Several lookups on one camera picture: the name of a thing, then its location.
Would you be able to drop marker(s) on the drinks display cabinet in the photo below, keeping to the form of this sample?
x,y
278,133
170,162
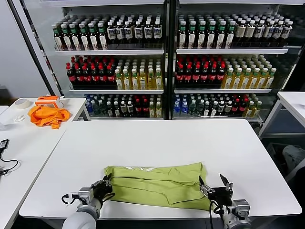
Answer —
x,y
107,2
226,2

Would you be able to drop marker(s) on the dark tea bottle green cap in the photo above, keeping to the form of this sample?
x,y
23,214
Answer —
x,y
192,35
211,35
202,35
93,37
102,37
182,35
66,38
75,38
84,38
221,35
230,35
58,38

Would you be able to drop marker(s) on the small white crumpled object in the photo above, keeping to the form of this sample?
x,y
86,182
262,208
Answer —
x,y
19,118

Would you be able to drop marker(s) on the beige masking tape roll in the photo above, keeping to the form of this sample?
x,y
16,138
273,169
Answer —
x,y
22,103

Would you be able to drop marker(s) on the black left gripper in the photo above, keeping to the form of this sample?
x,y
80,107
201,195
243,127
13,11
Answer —
x,y
102,189

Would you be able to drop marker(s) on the green clear soda bottle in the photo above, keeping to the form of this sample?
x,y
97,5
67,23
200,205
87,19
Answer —
x,y
102,109
96,109
200,109
192,110

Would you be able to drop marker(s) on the blue water bottle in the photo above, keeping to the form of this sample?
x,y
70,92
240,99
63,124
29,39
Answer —
x,y
185,110
89,108
177,110

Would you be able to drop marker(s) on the black bottle tray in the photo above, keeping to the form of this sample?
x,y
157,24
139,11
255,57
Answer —
x,y
93,86
198,86

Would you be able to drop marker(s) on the dark bottle white label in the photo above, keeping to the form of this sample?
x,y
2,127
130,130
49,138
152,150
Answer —
x,y
228,110
123,110
221,110
130,110

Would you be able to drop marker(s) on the white metal shelf board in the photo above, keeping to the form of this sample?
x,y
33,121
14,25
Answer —
x,y
231,51
107,52
114,92
222,91

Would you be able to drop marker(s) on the small black device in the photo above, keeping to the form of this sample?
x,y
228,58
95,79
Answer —
x,y
4,145

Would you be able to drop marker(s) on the black crate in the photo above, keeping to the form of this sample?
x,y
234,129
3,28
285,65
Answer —
x,y
274,153

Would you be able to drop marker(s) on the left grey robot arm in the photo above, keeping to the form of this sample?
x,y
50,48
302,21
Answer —
x,y
81,217

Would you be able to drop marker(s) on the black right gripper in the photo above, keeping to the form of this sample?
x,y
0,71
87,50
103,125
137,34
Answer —
x,y
220,195

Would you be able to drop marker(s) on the grey plastic bag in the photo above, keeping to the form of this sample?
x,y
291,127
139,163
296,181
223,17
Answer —
x,y
294,155

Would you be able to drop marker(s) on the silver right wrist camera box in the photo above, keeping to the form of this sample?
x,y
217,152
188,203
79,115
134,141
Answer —
x,y
241,207

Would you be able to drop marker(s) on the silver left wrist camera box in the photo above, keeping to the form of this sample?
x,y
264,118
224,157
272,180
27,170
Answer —
x,y
85,195

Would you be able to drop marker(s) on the dark bottle beige label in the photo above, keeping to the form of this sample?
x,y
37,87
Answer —
x,y
241,32
250,32

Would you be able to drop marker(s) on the yellow juice bottle green label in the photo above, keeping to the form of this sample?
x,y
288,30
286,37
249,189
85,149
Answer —
x,y
262,80
127,81
254,80
159,111
257,110
151,81
143,81
228,80
152,111
237,80
159,81
250,110
271,80
245,80
119,81
135,81

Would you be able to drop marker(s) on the orange and white box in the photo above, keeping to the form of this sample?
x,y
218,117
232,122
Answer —
x,y
47,102

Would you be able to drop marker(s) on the light green t-shirt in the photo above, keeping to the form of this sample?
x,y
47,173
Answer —
x,y
155,188

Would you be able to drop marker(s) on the dark bottle white cap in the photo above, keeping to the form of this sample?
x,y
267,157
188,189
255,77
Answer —
x,y
116,110
214,110
109,110
207,110

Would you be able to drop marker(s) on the black framed glass door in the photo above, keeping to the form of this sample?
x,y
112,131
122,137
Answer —
x,y
35,48

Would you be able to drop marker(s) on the crumpled orange cloth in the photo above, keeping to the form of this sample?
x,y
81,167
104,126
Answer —
x,y
49,117

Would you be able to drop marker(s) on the dark bottle blue label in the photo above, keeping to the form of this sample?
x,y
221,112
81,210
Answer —
x,y
269,32
148,32
259,32
129,33
120,33
139,32
157,32
287,33
111,33
278,33

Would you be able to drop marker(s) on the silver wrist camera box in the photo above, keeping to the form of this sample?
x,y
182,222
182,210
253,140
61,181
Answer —
x,y
85,195
241,207

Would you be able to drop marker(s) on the white side table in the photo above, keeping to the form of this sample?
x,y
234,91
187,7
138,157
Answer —
x,y
293,103
29,148

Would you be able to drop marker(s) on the cola bottle red cap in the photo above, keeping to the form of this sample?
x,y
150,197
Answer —
x,y
236,109
79,75
138,109
188,75
103,75
71,75
243,109
213,75
221,75
111,75
205,75
87,75
197,75
95,75
145,109
180,75

